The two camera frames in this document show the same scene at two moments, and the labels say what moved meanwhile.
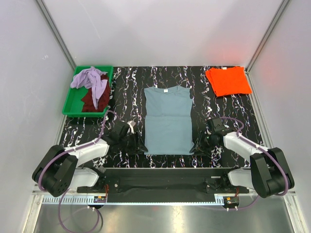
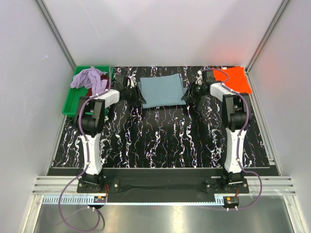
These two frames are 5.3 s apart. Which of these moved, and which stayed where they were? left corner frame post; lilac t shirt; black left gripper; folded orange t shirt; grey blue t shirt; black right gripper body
Moved: grey blue t shirt; black right gripper body; black left gripper
Stayed: folded orange t shirt; lilac t shirt; left corner frame post
